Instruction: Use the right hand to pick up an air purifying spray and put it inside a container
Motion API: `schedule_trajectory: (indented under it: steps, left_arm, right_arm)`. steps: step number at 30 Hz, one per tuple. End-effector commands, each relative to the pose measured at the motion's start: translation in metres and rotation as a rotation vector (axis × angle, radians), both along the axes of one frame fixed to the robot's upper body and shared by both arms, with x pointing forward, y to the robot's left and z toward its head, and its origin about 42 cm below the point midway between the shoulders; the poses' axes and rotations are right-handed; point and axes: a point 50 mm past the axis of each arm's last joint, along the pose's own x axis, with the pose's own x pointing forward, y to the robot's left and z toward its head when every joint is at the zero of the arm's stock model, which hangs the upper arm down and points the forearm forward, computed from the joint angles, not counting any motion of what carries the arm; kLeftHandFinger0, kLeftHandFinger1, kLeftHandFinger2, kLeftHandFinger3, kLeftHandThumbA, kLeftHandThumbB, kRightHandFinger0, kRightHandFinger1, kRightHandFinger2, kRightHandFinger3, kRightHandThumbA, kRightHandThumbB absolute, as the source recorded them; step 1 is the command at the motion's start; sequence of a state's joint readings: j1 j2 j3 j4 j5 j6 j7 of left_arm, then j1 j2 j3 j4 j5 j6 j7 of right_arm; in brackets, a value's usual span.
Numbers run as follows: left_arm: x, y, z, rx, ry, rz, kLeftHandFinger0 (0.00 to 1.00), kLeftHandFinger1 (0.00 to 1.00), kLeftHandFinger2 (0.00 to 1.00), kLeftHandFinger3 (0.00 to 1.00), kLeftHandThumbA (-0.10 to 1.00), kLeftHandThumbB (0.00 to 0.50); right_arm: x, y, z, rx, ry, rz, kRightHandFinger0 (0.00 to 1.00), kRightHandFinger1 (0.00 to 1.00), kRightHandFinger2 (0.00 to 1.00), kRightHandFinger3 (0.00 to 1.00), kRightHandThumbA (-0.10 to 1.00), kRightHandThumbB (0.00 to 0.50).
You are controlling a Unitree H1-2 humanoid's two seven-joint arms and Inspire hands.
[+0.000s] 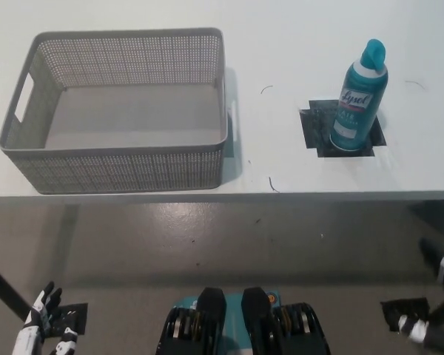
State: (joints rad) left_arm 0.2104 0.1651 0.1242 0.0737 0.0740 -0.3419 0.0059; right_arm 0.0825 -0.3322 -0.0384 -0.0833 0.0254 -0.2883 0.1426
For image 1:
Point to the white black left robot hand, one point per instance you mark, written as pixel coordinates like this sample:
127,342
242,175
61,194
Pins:
37,318

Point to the teal Lysol air spray can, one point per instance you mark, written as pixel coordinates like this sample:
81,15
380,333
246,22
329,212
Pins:
355,111

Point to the black floor tape patch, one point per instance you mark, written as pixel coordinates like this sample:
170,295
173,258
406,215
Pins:
399,308
75,318

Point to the black table leg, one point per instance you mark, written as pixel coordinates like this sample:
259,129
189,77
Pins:
3,288

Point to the black tape patch on table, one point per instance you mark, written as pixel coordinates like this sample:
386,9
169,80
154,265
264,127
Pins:
314,127

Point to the black teal robot body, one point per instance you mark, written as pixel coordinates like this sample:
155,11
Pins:
240,325

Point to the grey perforated plastic basket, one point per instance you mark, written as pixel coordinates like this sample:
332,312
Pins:
133,111

